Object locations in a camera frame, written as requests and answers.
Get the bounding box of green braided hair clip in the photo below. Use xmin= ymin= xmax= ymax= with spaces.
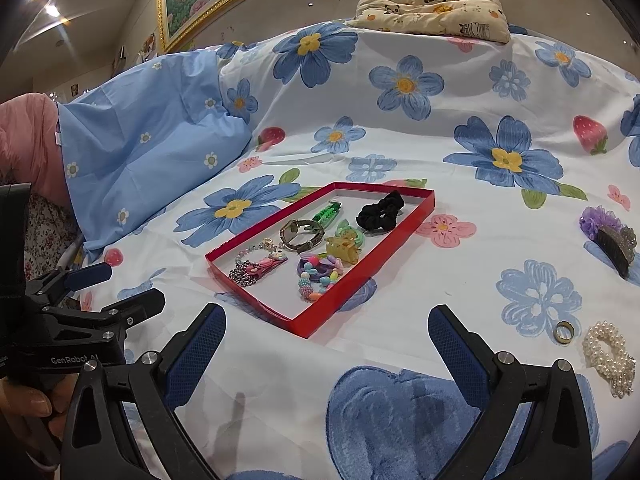
xmin=312 ymin=201 xmax=345 ymax=226

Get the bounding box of yellow hair claw clip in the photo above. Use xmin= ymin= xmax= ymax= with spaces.
xmin=325 ymin=234 xmax=363 ymax=266

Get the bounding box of colourful bead bracelet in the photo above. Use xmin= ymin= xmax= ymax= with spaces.
xmin=297 ymin=254 xmax=346 ymax=302

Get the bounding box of silver chain necklace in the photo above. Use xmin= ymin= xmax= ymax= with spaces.
xmin=229 ymin=240 xmax=281 ymax=288

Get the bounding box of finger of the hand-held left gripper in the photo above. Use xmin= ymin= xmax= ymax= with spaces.
xmin=74 ymin=287 xmax=166 ymax=342
xmin=26 ymin=261 xmax=114 ymax=307

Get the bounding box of floral bed sheet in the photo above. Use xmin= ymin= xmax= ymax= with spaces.
xmin=75 ymin=20 xmax=640 ymax=480

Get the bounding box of black rhinestone hair clip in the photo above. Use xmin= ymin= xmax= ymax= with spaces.
xmin=595 ymin=225 xmax=638 ymax=278

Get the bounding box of pearl bracelet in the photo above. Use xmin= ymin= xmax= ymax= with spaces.
xmin=582 ymin=321 xmax=632 ymax=400

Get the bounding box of purple ruffled hair tie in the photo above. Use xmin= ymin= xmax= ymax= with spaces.
xmin=579 ymin=206 xmax=621 ymax=241

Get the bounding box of green hair tie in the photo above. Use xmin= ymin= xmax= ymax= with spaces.
xmin=334 ymin=220 xmax=368 ymax=248

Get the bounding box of pink cloth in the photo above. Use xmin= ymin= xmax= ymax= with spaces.
xmin=0 ymin=94 xmax=68 ymax=206

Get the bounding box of gold wristwatch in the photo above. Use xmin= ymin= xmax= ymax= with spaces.
xmin=279 ymin=217 xmax=323 ymax=255

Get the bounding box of blue flowered pillow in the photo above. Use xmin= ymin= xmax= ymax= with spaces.
xmin=57 ymin=50 xmax=253 ymax=261

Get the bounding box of dark floral cloth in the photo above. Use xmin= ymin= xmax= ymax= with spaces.
xmin=22 ymin=195 xmax=83 ymax=281

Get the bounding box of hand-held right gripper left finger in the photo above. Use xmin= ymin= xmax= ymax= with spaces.
xmin=60 ymin=302 xmax=228 ymax=480

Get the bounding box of panda print cushion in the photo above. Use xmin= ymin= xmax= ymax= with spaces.
xmin=347 ymin=0 xmax=512 ymax=43

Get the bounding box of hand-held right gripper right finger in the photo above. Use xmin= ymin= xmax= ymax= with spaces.
xmin=427 ymin=304 xmax=601 ymax=480

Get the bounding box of person's left hand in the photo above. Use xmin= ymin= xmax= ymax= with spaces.
xmin=0 ymin=374 xmax=80 ymax=443

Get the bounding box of red shallow box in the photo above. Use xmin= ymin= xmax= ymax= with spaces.
xmin=205 ymin=181 xmax=436 ymax=338

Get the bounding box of pink hair clip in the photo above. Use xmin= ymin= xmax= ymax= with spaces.
xmin=252 ymin=254 xmax=290 ymax=278

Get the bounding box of black scrunchie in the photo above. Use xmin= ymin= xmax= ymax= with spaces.
xmin=356 ymin=191 xmax=405 ymax=233

